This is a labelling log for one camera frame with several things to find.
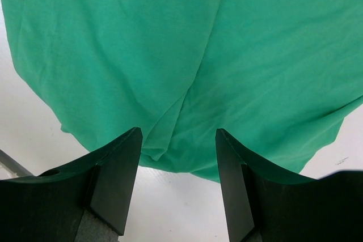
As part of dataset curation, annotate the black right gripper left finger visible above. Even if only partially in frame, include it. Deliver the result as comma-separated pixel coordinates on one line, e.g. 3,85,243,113
1,128,142,241

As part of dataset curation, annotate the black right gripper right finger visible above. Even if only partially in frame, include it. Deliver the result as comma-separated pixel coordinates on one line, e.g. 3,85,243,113
216,129,362,241

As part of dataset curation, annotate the green tank top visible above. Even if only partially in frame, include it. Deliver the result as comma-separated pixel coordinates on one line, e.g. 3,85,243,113
1,0,362,181

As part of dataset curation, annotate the aluminium table edge rail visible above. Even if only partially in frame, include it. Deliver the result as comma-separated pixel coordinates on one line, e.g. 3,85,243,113
0,150,33,177

